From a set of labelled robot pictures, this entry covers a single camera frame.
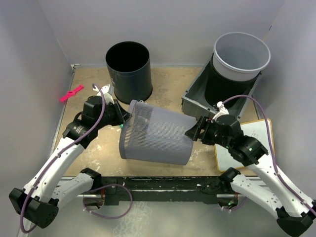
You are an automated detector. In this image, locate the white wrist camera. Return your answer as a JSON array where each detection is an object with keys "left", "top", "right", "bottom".
[
  {"left": 213, "top": 101, "right": 229, "bottom": 120},
  {"left": 93, "top": 84, "right": 114, "bottom": 104}
]

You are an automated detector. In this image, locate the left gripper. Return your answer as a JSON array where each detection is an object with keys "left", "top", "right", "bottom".
[{"left": 96, "top": 100, "right": 131, "bottom": 129}]

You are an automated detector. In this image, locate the grey rectangular plastic crate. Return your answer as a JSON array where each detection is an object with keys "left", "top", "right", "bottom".
[{"left": 181, "top": 53, "right": 262, "bottom": 121}]

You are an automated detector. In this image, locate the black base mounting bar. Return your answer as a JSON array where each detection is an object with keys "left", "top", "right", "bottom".
[{"left": 81, "top": 175, "right": 247, "bottom": 206}]

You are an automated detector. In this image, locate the dark blue cylindrical bin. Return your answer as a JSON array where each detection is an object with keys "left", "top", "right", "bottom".
[{"left": 105, "top": 41, "right": 153, "bottom": 104}]

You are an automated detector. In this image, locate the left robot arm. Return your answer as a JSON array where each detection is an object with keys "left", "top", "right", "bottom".
[{"left": 9, "top": 96, "right": 131, "bottom": 234}]

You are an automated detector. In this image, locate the pink plastic clip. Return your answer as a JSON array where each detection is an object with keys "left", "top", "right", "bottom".
[{"left": 59, "top": 84, "right": 84, "bottom": 103}]

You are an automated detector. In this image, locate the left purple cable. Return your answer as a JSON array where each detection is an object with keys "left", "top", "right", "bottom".
[{"left": 19, "top": 83, "right": 107, "bottom": 234}]

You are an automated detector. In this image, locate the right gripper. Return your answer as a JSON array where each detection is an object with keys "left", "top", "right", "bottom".
[{"left": 185, "top": 115, "right": 232, "bottom": 149}]

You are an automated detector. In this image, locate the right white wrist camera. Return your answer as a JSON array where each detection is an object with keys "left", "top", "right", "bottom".
[{"left": 213, "top": 101, "right": 229, "bottom": 120}]

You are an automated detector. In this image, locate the small whiteboard with yellow frame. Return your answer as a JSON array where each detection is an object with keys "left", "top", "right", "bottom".
[{"left": 214, "top": 119, "right": 271, "bottom": 172}]

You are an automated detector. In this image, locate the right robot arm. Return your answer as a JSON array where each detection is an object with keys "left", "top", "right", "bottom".
[{"left": 185, "top": 115, "right": 316, "bottom": 237}]

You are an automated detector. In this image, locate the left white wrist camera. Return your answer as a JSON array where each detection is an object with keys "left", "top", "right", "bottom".
[{"left": 93, "top": 84, "right": 114, "bottom": 104}]

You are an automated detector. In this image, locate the grey ribbed laundry basket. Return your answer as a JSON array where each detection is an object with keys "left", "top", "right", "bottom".
[{"left": 119, "top": 100, "right": 197, "bottom": 165}]

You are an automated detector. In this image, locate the light grey plastic bucket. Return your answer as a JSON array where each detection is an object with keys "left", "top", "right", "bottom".
[{"left": 212, "top": 32, "right": 271, "bottom": 81}]

